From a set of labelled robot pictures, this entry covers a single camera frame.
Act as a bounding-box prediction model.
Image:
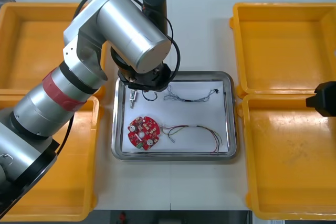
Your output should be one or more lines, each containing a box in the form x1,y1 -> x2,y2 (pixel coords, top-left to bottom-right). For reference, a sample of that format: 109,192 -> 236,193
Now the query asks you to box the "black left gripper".
117,62 -> 172,92

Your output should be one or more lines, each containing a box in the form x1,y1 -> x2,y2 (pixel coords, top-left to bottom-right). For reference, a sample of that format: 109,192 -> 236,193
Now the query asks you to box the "steel tray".
111,71 -> 237,162

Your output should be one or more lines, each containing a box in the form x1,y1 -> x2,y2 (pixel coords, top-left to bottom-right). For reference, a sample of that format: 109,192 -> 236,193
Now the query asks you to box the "white-grey twisted wire harness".
163,84 -> 220,103

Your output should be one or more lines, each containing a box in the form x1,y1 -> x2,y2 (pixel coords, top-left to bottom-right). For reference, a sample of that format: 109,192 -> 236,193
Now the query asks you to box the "metal solenoid with black cable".
129,89 -> 159,110

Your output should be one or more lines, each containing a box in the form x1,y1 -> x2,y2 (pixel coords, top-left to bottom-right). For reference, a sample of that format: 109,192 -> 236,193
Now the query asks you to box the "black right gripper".
305,81 -> 336,118

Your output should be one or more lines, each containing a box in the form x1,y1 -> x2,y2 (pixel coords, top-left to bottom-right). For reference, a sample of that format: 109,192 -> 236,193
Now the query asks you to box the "round red circuit board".
127,115 -> 162,151

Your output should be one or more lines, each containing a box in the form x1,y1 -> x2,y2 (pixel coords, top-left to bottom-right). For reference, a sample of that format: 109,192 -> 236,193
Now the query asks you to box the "yellow-orange plastic bin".
0,2 -> 113,98
237,94 -> 336,221
229,2 -> 336,96
0,94 -> 104,222

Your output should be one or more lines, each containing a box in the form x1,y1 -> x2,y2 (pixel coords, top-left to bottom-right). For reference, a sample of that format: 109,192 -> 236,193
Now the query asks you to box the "black red green wire harness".
160,124 -> 224,155

